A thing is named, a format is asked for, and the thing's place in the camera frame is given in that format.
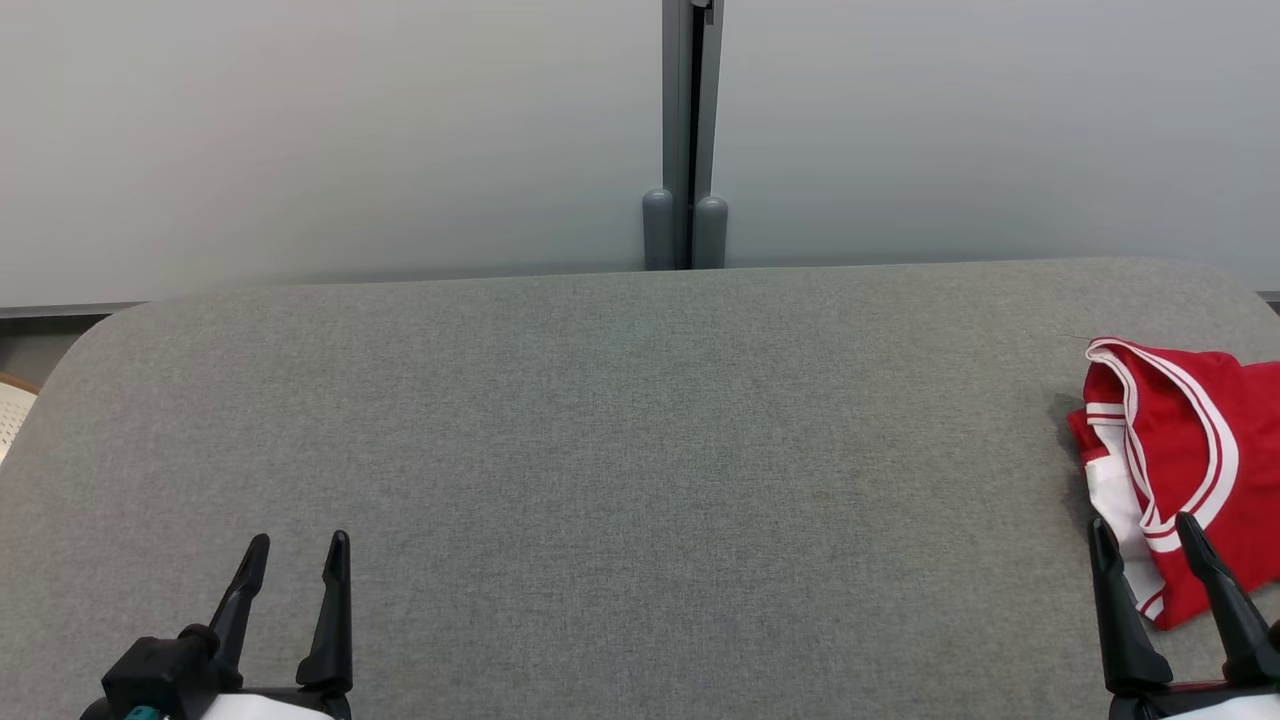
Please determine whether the white laundry basket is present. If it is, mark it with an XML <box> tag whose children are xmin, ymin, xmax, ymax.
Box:
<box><xmin>0</xmin><ymin>374</ymin><xmax>40</xmax><ymax>464</ymax></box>

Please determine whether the grey vertical partition post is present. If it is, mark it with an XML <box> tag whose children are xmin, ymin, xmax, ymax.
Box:
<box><xmin>662</xmin><ymin>0</ymin><xmax>725</xmax><ymax>271</ymax></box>

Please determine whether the red white sports jersey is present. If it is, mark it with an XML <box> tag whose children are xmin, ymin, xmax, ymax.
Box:
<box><xmin>1066</xmin><ymin>337</ymin><xmax>1280</xmax><ymax>632</ymax></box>

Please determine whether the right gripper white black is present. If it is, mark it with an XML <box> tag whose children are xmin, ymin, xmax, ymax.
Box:
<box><xmin>1088</xmin><ymin>511</ymin><xmax>1280</xmax><ymax>720</ymax></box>

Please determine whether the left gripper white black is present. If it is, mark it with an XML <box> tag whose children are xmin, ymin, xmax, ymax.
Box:
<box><xmin>200</xmin><ymin>530</ymin><xmax>354</xmax><ymax>720</ymax></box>

